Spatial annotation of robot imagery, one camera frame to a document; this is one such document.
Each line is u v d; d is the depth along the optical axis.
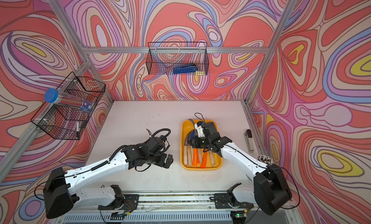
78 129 0.72
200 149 0.74
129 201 0.73
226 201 0.73
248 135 0.94
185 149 0.91
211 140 0.64
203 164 0.85
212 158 0.86
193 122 0.84
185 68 0.91
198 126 0.77
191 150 0.89
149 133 1.01
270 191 0.41
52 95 0.62
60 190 0.40
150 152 0.58
